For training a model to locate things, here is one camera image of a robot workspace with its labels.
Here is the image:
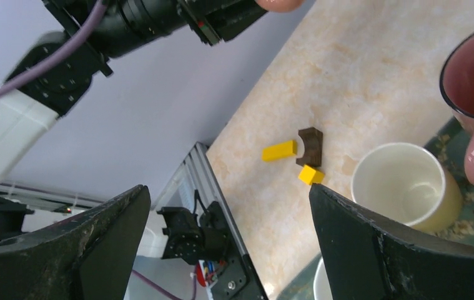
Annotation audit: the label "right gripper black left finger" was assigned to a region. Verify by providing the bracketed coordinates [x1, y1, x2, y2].
[0, 185, 151, 299]

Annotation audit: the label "terracotta mug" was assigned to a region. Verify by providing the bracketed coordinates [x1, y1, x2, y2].
[255, 0, 305, 13]

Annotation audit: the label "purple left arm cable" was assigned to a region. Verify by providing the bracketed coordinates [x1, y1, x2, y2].
[0, 0, 109, 117]

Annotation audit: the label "dark brown block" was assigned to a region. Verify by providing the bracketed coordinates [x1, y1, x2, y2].
[295, 127, 323, 168]

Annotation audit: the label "yellow mug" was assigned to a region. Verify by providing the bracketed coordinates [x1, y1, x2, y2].
[350, 142, 463, 233]

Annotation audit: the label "teal blossom-pattern tray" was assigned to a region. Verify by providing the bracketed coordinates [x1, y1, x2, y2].
[280, 119, 474, 299]

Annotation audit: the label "yellow wooden block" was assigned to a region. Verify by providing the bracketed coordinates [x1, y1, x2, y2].
[261, 140, 298, 162]

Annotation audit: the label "pale pink tall mug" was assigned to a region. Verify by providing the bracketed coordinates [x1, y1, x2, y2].
[313, 257, 333, 300]

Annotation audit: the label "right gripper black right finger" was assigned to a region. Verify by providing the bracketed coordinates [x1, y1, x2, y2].
[309, 184, 474, 299]

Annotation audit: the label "small yellow cube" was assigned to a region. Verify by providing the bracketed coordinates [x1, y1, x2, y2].
[298, 164, 325, 186]

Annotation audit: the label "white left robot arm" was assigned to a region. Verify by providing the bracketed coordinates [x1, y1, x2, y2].
[0, 0, 265, 182]

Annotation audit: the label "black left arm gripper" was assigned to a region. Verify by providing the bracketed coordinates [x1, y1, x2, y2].
[42, 0, 269, 59]

